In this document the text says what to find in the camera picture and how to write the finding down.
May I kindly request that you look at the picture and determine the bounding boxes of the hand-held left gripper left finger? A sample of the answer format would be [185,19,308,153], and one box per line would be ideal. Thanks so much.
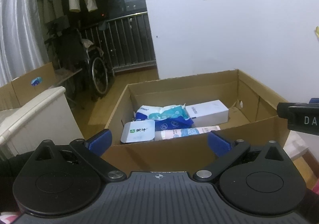
[24,129,127,182]

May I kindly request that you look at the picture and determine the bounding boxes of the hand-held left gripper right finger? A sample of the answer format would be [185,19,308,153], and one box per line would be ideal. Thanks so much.
[192,130,296,182]

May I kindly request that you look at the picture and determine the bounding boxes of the white rectangular box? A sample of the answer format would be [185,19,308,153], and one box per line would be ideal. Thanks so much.
[186,100,229,126]

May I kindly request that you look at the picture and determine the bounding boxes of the white yogurt cup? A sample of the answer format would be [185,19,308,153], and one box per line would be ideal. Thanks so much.
[120,119,156,144]

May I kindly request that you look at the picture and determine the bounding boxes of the pink white packet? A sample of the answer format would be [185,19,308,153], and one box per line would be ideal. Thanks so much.
[155,125,221,141]

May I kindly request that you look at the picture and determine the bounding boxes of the blue wet wipes pack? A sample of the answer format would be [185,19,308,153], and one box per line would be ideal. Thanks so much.
[135,103,194,132]

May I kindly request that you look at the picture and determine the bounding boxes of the large cardboard box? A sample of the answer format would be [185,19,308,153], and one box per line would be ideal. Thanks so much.
[101,69,291,172]

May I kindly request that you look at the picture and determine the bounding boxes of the white cabinet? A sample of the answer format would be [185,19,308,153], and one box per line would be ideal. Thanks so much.
[0,86,85,157]

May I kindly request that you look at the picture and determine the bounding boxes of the wheelchair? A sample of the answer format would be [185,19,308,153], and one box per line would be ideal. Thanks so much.
[57,27,115,101]

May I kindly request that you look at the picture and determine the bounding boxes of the grey folding table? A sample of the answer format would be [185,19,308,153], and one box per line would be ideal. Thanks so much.
[55,68,83,110]

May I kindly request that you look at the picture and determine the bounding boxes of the small cardboard box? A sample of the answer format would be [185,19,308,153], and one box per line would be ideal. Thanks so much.
[0,62,56,111]

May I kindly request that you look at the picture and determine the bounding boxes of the metal balcony railing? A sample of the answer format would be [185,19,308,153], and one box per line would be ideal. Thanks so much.
[82,12,157,72]

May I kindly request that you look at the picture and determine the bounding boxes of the pink patterned cloth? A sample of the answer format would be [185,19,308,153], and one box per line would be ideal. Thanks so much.
[0,213,18,224]

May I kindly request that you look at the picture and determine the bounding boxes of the white curtain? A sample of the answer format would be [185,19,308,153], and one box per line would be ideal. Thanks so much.
[0,0,49,87]

